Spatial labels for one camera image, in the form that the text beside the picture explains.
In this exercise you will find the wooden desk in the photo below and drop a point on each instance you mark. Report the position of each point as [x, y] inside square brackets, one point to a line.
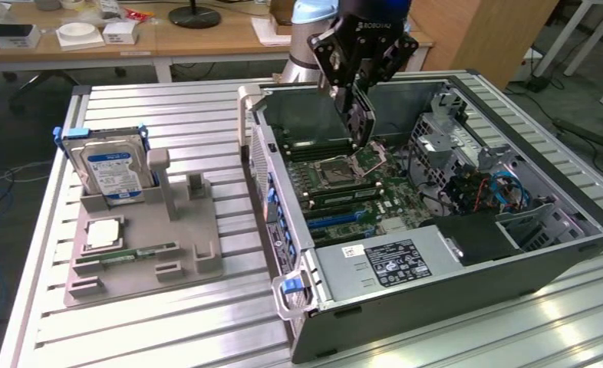
[142, 48]

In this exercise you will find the open socket cover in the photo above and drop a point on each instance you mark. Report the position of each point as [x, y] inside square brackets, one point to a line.
[370, 161]

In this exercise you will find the white paper stack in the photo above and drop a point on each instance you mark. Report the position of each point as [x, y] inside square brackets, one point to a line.
[270, 34]

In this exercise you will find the tall metal disk bay cage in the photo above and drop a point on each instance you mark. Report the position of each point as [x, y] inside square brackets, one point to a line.
[445, 153]

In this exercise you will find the black power adapter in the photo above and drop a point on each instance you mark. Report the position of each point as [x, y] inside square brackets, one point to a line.
[538, 85]

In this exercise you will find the wooden cabinet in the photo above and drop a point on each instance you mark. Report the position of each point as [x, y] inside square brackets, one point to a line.
[485, 38]

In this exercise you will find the hard disk in blue caddy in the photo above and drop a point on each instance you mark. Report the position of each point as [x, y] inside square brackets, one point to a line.
[107, 168]

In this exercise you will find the black graphics card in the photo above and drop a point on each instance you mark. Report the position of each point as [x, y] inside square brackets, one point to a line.
[358, 115]

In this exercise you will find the blue case release latch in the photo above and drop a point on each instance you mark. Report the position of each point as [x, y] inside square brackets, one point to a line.
[291, 286]

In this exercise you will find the white table frame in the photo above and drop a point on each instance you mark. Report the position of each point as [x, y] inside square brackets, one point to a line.
[561, 38]

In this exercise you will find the green RAM stick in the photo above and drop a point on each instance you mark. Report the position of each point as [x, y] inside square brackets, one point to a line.
[139, 253]

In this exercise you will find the low metal disk bay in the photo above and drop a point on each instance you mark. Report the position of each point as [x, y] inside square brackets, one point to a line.
[537, 230]

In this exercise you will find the open black PC case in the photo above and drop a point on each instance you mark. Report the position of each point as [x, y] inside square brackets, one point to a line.
[434, 306]

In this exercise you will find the brown cardboard box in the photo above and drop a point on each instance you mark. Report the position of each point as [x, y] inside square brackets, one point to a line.
[282, 11]

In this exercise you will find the black round lamp base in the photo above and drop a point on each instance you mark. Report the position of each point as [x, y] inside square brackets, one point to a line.
[195, 18]

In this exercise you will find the red packet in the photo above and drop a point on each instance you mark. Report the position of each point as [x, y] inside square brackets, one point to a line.
[139, 16]

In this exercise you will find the silver CPU chip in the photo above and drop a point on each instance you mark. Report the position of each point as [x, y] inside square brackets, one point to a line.
[105, 232]

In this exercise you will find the black chair base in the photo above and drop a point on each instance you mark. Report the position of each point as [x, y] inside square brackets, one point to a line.
[24, 90]

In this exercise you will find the small white labelled box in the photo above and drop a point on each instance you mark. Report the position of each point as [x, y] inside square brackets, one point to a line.
[122, 35]

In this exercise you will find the CPU socket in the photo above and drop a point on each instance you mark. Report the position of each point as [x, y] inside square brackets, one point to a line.
[339, 172]

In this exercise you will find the black floor stand base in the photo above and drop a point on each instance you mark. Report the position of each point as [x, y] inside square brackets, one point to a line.
[587, 132]

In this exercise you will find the grey cup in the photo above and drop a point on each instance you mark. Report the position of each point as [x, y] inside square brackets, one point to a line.
[49, 4]

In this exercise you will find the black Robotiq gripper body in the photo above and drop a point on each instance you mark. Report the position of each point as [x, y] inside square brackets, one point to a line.
[373, 23]

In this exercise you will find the white round plastic part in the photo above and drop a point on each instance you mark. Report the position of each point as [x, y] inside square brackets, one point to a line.
[78, 38]

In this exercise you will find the white box with black top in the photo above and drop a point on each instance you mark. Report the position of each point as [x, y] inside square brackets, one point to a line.
[16, 40]

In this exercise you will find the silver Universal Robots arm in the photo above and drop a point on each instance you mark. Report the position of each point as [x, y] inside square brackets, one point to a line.
[301, 46]

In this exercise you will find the blue slot retention clip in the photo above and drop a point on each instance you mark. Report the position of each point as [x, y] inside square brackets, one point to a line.
[286, 235]
[291, 250]
[281, 216]
[271, 188]

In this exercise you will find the grey parts rack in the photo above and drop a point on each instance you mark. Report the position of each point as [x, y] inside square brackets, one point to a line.
[142, 230]

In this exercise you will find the green motherboard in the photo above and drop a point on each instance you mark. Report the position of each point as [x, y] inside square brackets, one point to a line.
[398, 199]

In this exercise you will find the grey power supply unit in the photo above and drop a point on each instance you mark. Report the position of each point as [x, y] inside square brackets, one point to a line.
[342, 276]

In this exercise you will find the long black expansion slot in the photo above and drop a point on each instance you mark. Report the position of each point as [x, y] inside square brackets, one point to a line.
[339, 210]

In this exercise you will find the installed black RAM stick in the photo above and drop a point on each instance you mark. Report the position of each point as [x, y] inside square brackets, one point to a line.
[345, 197]

